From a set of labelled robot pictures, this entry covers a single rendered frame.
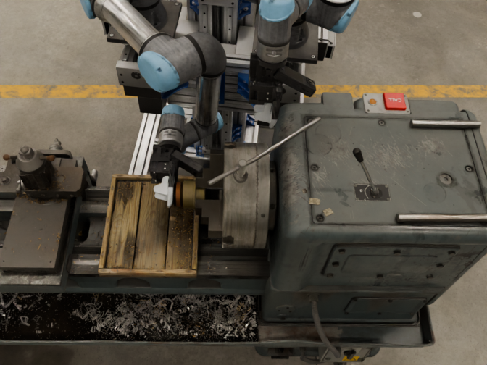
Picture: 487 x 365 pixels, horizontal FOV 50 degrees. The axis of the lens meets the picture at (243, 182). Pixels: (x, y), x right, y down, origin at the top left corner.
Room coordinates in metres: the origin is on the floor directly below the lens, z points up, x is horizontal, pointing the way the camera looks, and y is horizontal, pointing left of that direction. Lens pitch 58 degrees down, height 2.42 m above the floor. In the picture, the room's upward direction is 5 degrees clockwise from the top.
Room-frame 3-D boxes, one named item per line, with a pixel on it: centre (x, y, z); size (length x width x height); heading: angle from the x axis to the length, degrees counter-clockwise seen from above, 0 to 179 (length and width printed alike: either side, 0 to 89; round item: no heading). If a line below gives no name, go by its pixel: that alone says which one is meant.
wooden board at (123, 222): (0.78, 0.28, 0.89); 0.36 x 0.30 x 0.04; 5
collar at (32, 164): (0.83, 0.63, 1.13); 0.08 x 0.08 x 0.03
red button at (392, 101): (1.06, -0.42, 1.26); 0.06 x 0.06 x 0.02; 5
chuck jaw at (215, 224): (0.70, 0.07, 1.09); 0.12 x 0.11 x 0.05; 5
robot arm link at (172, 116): (1.05, 0.25, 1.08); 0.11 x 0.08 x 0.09; 4
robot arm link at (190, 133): (1.06, 0.23, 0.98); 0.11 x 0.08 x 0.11; 130
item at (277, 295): (0.85, -0.39, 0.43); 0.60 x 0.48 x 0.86; 95
